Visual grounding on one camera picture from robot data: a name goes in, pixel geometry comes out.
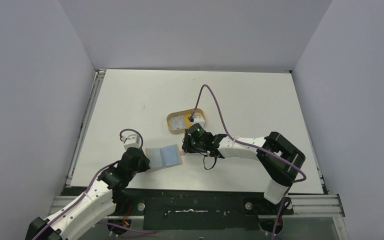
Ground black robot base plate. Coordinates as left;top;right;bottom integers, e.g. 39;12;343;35
108;188;294;231

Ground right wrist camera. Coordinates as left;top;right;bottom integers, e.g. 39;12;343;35
187;114;205;127

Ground light blue ID card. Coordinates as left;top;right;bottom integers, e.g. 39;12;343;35
170;115;186;130

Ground aluminium front frame rail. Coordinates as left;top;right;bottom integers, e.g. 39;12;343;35
289;194;349;240

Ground beige leather card holder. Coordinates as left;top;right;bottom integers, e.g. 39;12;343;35
145;144;183;171

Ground beige oval tray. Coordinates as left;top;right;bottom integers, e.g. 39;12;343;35
166;108;206;134

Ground aluminium table edge rail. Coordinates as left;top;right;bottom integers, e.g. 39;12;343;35
65;69;107;187

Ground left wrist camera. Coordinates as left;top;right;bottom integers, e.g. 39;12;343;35
121;133;141;150

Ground blue credit card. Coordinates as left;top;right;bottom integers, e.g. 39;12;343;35
161;144;181;167

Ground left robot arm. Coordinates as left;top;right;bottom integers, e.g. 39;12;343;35
25;147;150;240

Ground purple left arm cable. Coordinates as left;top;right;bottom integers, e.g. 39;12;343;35
29;128;156;240

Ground silver credit card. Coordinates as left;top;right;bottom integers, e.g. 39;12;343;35
147;148;164;169

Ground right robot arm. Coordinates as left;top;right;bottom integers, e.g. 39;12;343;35
182;123;306;205

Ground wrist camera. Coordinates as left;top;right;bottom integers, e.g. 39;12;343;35
121;133;141;150
187;114;205;127

